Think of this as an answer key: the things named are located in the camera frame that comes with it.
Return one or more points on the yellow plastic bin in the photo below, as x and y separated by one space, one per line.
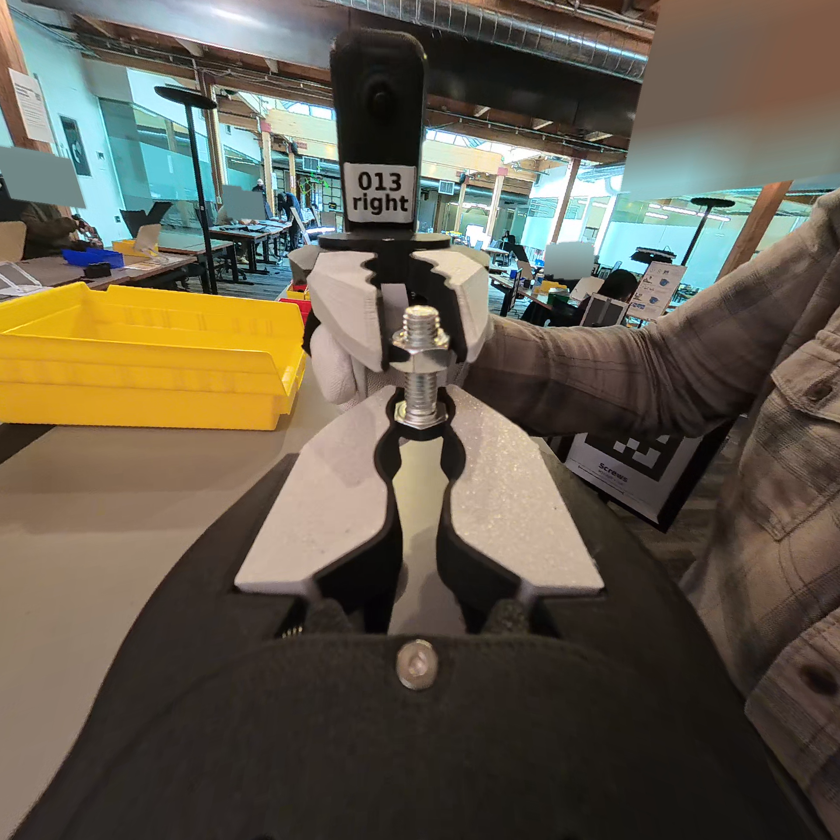
144 367

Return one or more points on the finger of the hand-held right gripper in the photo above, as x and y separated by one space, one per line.
344 302
472 295

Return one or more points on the person's right hand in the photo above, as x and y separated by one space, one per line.
334 374

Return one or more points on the black vertical pole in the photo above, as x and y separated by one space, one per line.
200 197

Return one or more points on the person's plaid shirt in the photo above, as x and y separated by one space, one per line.
787 492

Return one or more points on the black floor lamp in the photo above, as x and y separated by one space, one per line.
705 229

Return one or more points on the framed marker sign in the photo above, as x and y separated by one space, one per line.
630 466

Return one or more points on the white wall notice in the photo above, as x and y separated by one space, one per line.
31 105

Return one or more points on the small blue bin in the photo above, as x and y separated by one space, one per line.
92 258

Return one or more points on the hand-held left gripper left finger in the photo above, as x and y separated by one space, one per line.
315 512

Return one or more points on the large red bin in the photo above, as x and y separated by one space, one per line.
294 308

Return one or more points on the small yellow bin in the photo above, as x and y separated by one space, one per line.
131 248

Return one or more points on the grey background desk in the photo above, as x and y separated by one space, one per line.
131 266

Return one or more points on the silver hex bolt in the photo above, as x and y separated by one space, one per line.
420 394

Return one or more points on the person's right forearm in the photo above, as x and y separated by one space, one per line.
604 374

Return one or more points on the instruction poster board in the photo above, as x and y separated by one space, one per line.
663 289

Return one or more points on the silver hex nut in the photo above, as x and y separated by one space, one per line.
420 359

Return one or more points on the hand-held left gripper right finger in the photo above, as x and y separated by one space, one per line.
518 518

